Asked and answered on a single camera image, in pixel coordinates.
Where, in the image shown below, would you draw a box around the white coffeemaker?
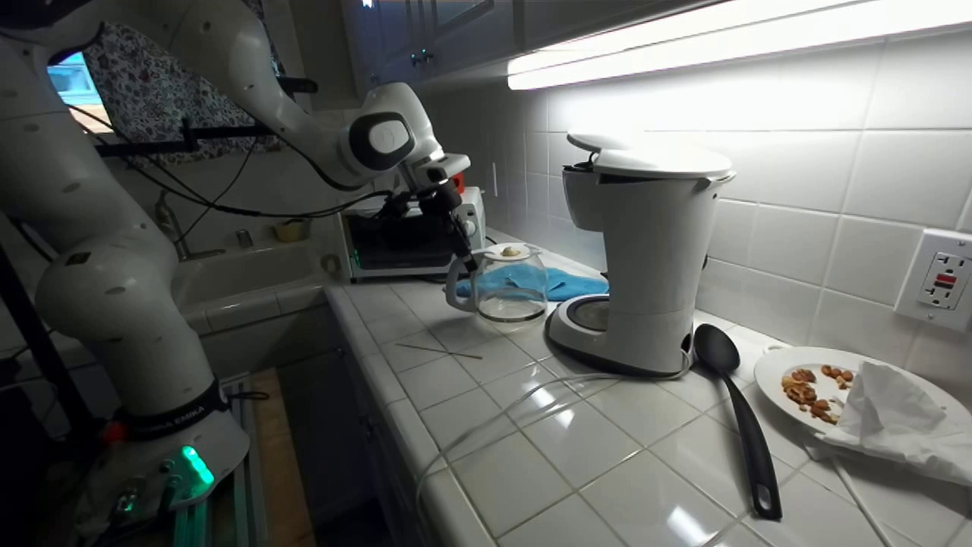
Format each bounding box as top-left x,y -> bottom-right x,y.
546,131 -> 735,377

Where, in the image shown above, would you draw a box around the white wall outlet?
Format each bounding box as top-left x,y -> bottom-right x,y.
892,228 -> 972,331

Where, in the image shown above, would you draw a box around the wooden stick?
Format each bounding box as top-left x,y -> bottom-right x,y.
394,341 -> 484,358

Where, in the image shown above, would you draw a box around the white plate with food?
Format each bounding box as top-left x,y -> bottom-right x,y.
754,343 -> 972,449

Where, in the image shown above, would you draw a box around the under-cabinet light strip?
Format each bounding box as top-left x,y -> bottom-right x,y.
509,0 -> 972,93

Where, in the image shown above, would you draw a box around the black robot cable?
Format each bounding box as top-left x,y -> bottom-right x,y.
80,100 -> 391,223

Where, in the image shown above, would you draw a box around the white crumpled napkin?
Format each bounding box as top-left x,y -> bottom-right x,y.
818,361 -> 972,487

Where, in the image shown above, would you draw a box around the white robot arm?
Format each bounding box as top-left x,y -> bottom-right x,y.
0,0 -> 472,511

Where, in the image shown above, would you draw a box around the black plastic spoon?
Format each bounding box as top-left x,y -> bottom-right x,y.
694,326 -> 783,520

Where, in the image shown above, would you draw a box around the white upper cabinets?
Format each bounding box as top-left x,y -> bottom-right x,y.
340,0 -> 721,93

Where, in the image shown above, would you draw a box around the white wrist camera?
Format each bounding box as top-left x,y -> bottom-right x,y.
418,153 -> 472,187

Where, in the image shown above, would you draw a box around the glass coffee jar white handle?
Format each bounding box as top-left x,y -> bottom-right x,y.
443,242 -> 546,331

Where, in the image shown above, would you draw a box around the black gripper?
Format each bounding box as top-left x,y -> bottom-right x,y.
404,180 -> 472,258

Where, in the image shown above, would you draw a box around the blue towel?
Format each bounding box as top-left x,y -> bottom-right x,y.
484,265 -> 611,301

